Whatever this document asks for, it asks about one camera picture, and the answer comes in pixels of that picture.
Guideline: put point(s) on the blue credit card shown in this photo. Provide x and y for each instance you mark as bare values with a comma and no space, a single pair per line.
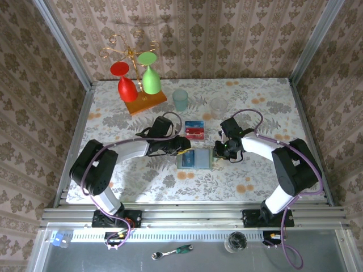
195,124
188,160

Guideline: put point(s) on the aluminium frame post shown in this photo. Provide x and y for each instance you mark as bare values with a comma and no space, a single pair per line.
314,42
62,42

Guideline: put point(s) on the clear acrylic card stand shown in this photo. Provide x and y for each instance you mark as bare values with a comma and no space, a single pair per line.
195,138

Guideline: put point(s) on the red wine glass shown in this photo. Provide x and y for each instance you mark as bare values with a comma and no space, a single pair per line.
129,88

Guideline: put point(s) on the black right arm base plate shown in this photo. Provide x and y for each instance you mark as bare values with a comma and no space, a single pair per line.
249,219

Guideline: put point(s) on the clear plastic cup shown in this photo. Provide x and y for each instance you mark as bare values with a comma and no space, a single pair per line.
219,106

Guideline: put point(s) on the black connector bracket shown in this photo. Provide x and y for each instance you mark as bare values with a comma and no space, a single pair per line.
268,242
113,239

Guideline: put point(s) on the blue plastic connector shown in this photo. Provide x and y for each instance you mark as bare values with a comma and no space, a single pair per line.
58,240

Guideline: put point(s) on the green wine glass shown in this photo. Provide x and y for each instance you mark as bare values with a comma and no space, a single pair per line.
151,80

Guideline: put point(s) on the frosted teal cup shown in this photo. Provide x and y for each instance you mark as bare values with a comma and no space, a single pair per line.
180,100

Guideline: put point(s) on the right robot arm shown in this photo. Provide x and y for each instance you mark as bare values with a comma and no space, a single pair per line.
297,170

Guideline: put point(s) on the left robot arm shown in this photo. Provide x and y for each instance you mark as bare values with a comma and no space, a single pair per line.
93,170

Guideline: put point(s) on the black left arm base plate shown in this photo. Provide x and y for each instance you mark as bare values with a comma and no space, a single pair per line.
136,218

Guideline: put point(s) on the grey metal shelf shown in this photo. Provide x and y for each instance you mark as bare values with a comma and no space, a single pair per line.
198,260

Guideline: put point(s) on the pale green card holder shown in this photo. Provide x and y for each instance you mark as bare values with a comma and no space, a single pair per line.
202,160

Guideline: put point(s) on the aluminium table side rail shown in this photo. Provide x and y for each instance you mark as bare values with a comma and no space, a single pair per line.
84,113
301,113

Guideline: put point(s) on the clear glass jar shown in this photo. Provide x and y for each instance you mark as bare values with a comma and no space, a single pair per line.
235,242

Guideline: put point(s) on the aluminium mounting rail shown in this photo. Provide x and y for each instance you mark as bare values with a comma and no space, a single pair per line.
193,216

